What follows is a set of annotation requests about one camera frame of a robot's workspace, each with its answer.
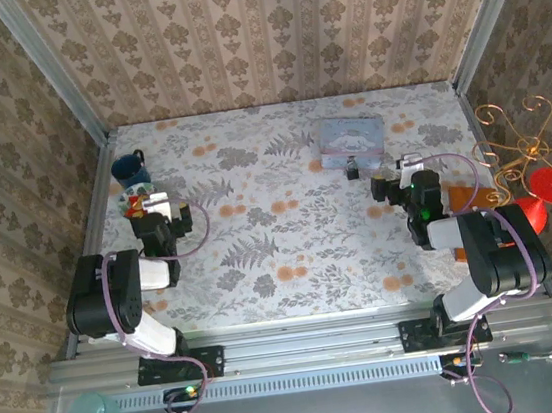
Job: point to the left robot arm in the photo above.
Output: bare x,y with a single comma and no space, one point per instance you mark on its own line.
106,298

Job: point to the small colourful bowl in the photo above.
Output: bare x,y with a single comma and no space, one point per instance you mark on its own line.
130,204

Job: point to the orange wooden board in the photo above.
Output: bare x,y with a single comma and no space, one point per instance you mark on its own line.
466,195

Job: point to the dark blue mug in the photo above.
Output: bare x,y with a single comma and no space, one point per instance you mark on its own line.
129,170

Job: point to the floral tablecloth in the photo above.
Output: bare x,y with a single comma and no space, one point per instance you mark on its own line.
279,191

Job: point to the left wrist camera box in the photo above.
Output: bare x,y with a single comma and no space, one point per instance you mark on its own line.
157,203

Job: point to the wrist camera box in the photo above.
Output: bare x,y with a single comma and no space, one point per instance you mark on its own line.
408,165
157,203

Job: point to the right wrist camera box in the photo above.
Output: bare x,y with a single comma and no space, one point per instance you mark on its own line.
408,165

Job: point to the aluminium table side rail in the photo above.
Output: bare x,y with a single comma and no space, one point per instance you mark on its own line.
97,188
471,117

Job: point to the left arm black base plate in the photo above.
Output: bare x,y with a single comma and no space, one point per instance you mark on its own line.
209,362

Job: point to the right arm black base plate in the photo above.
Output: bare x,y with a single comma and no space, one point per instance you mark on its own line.
415,335

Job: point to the aluminium mounting rail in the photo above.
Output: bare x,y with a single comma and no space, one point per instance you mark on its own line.
313,343

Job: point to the aluminium frame post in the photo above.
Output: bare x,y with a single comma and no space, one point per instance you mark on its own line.
490,14
58,77

